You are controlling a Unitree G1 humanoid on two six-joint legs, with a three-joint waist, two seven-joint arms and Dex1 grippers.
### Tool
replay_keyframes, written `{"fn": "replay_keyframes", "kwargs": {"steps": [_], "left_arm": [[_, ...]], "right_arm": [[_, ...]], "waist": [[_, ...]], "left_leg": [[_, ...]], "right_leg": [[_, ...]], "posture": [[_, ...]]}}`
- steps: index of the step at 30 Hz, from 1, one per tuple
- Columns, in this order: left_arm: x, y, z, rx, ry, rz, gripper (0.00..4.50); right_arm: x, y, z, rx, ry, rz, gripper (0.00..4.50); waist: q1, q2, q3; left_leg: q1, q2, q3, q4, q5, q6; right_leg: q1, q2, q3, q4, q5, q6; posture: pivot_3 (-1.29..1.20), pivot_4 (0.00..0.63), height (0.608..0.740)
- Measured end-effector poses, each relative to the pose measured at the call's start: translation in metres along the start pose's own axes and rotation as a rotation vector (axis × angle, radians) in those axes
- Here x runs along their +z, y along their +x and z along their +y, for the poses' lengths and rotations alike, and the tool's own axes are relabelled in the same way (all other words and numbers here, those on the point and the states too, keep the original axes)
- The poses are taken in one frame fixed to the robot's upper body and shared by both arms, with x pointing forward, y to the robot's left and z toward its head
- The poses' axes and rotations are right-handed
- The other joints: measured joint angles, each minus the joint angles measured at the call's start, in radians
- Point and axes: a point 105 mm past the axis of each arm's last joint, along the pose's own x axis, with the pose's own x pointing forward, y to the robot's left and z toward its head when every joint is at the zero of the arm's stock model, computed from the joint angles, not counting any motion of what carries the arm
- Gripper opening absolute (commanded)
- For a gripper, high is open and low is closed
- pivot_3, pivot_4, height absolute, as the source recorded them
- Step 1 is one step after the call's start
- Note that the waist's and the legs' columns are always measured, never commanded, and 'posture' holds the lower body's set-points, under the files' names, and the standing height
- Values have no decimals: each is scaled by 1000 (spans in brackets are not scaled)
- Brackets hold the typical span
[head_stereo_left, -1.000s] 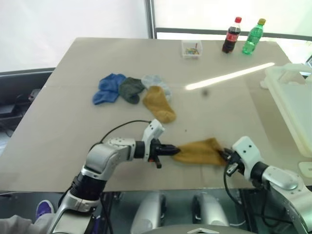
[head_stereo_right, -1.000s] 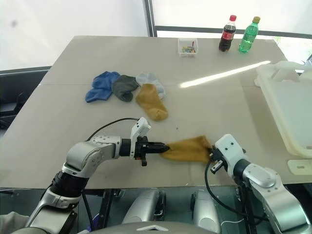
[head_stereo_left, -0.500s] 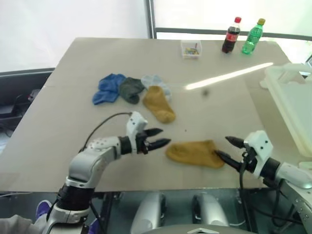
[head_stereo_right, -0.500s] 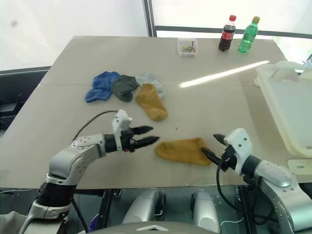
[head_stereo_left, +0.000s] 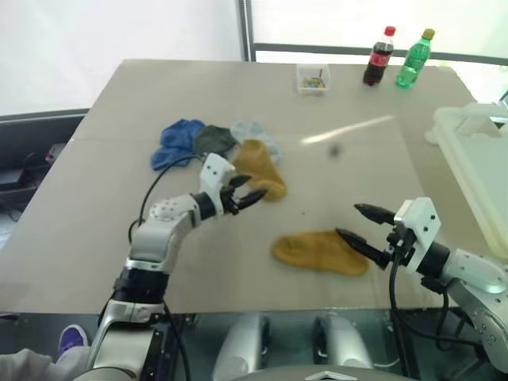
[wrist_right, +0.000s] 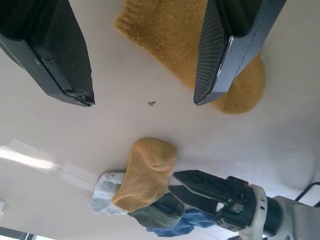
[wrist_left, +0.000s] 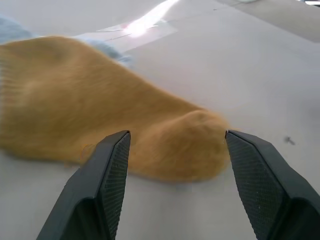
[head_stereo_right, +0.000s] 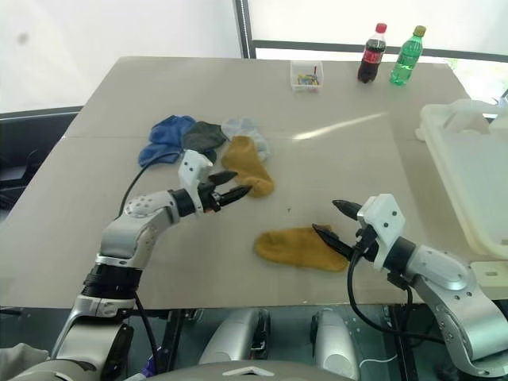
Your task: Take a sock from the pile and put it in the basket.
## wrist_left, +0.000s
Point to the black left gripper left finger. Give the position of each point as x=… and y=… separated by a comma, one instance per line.
x=95, y=197

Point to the orange fuzzy sock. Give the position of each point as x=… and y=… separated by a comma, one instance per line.
x=75, y=105

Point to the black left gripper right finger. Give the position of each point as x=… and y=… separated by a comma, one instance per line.
x=270, y=192

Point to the light blue sock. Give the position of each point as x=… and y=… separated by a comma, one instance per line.
x=15, y=31

